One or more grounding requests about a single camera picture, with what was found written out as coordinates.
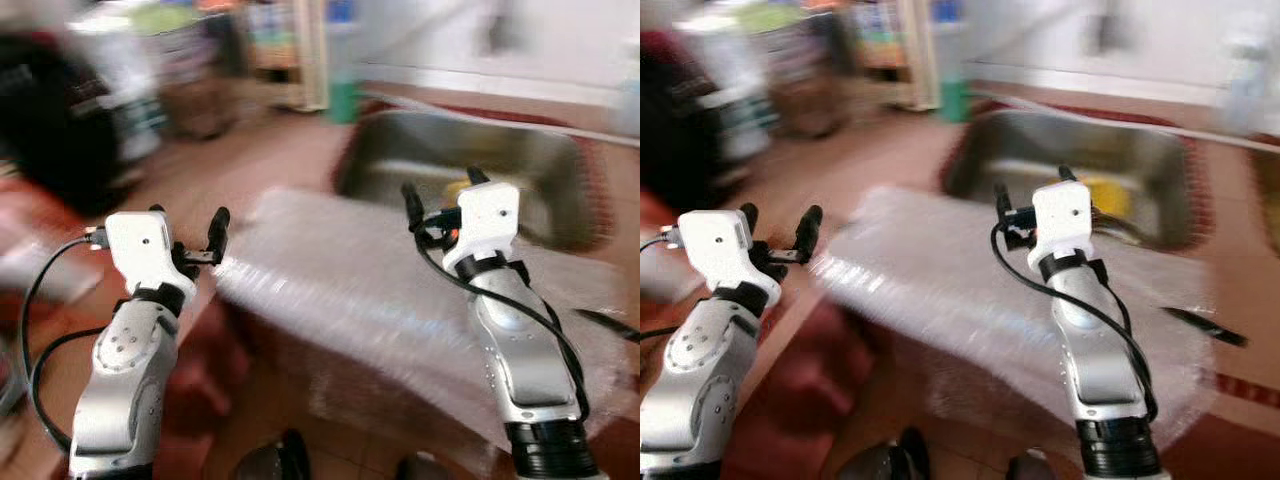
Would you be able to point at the yellow plastic bowl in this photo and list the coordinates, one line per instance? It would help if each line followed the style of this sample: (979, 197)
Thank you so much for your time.
(1110, 195)
(458, 190)

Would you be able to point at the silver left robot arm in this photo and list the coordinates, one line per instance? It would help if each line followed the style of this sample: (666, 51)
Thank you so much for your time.
(125, 390)
(700, 390)

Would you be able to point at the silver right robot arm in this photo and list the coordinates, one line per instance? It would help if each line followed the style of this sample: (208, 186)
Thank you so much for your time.
(520, 360)
(1095, 360)

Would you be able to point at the steel sink basin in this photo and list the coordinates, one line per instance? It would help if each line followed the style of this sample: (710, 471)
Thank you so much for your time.
(1150, 160)
(520, 160)

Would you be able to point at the clear bubble wrap sheet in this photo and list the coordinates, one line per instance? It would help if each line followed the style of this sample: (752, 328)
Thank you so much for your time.
(920, 300)
(350, 290)

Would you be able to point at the clear jar brown contents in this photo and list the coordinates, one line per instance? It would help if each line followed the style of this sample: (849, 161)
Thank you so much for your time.
(805, 110)
(200, 110)

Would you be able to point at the black kettle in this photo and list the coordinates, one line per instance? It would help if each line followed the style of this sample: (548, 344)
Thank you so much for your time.
(60, 130)
(680, 130)

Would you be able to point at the green soap bottle blue cap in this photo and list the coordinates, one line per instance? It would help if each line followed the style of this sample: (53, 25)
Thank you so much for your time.
(952, 100)
(345, 100)

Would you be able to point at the steel faucet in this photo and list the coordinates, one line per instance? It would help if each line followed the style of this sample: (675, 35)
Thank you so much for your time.
(500, 30)
(1108, 30)

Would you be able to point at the black flat stick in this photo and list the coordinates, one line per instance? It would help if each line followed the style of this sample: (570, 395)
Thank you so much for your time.
(605, 322)
(1205, 327)

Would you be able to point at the beige water purifier machine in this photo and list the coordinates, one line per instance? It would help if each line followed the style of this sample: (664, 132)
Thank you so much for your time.
(890, 50)
(285, 50)

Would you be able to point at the dark robot right foot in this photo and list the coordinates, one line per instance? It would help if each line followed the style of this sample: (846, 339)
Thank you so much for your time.
(425, 468)
(1030, 468)

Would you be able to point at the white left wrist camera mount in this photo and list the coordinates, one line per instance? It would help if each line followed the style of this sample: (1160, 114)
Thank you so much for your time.
(140, 245)
(720, 245)

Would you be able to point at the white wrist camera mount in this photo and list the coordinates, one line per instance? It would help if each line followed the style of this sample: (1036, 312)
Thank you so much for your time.
(140, 245)
(485, 220)
(1062, 220)
(720, 245)

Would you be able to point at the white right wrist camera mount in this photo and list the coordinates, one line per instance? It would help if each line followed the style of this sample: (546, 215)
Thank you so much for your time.
(1062, 220)
(485, 220)

